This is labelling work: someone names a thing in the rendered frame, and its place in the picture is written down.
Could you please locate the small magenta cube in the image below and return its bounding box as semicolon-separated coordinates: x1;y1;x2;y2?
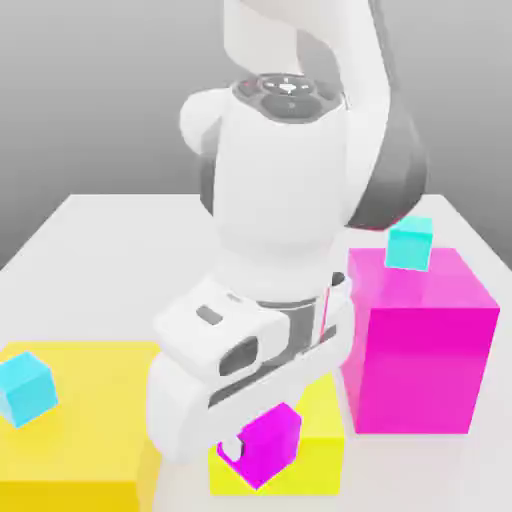
215;401;304;492

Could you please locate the large lemon yellow box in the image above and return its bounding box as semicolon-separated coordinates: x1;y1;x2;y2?
207;370;346;498

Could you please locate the large magenta box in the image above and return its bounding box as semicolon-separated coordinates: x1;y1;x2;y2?
338;246;502;436

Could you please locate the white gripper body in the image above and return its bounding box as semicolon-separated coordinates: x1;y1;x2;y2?
145;272;355;464

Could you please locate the small cyan cube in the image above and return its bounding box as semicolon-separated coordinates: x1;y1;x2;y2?
0;350;60;430
384;216;435;273

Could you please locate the large golden yellow box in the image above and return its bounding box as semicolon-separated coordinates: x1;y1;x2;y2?
0;340;162;512

